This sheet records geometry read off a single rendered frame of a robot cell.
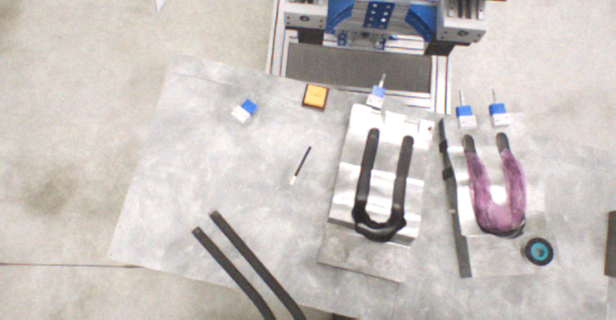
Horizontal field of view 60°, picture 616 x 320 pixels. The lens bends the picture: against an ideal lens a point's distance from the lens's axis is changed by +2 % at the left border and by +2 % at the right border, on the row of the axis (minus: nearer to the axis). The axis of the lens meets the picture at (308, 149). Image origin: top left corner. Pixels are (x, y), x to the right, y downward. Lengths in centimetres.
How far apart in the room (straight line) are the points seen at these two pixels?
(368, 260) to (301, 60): 116
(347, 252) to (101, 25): 186
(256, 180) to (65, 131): 132
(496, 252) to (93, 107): 195
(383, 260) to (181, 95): 84
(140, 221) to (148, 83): 114
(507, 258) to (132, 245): 111
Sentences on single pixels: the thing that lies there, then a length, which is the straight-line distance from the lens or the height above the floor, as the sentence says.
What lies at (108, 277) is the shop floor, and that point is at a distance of 257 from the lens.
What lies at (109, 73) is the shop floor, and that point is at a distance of 280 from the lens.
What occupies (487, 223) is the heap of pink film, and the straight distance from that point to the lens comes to 166.
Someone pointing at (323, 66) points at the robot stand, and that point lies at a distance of 244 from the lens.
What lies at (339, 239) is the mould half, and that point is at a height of 86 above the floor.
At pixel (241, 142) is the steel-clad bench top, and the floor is 80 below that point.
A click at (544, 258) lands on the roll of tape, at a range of 165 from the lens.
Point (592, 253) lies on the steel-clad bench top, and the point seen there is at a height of 80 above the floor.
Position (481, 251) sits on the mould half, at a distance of 163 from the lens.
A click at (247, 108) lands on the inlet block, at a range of 170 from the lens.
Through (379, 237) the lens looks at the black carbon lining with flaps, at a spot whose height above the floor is 88.
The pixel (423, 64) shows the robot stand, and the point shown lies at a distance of 252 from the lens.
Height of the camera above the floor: 244
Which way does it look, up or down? 75 degrees down
